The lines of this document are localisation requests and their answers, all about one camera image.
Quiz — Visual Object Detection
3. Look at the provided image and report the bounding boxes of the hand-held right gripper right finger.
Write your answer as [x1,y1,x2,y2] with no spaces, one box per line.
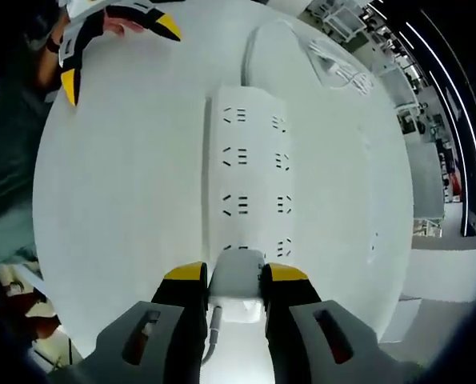
[260,262,407,384]

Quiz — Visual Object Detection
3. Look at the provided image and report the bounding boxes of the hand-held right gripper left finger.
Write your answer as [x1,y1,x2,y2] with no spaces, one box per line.
[76,261,211,384]

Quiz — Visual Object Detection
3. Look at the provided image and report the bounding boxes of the white charger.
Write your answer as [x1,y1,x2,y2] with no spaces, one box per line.
[208,247,266,325]

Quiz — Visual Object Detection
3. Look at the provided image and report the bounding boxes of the white power strip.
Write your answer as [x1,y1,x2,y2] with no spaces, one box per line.
[200,84,299,268]

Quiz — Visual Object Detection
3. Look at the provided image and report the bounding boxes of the white desk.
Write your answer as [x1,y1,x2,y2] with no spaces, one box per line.
[31,0,417,361]

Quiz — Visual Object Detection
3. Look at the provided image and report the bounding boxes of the person's left hand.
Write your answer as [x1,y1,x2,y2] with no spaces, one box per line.
[102,16,146,39]

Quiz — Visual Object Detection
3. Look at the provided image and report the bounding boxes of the black wristwatch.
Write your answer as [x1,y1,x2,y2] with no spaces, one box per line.
[44,34,63,54]

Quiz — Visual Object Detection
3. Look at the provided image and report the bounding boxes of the frosted glass partition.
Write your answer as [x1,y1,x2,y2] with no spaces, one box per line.
[411,139,447,220]

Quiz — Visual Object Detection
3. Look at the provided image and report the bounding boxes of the distant office workstations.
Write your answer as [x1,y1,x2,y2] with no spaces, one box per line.
[301,0,469,205]

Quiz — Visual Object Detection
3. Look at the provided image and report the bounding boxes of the white power strip cable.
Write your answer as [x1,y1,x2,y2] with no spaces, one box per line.
[240,18,314,88]

